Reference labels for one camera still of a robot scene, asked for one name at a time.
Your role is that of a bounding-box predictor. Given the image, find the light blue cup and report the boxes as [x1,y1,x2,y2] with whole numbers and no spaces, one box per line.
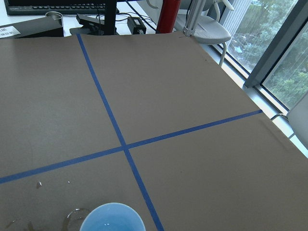
[80,203,146,231]

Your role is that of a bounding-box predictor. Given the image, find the black power adapter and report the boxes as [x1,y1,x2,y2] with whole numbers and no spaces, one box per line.
[127,16,146,35]

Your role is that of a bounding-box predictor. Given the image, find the grey office chair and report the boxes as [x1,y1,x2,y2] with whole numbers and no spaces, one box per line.
[174,0,231,65]

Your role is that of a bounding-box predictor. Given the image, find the red cylinder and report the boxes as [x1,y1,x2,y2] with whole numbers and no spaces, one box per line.
[156,0,181,34]

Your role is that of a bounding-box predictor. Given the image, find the black monitor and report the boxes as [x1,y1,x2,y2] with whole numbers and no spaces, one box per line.
[69,0,117,36]

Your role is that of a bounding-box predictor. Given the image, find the black labelled box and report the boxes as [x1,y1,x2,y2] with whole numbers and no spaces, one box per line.
[0,17,64,39]

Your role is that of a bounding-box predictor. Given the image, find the white chair back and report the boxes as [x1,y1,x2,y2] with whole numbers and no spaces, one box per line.
[287,93,308,150]

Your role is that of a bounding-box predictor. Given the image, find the black keyboard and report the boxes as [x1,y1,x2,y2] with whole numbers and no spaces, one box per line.
[4,0,105,15]

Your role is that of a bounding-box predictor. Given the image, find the aluminium frame post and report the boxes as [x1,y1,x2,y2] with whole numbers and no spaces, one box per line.
[183,0,206,36]

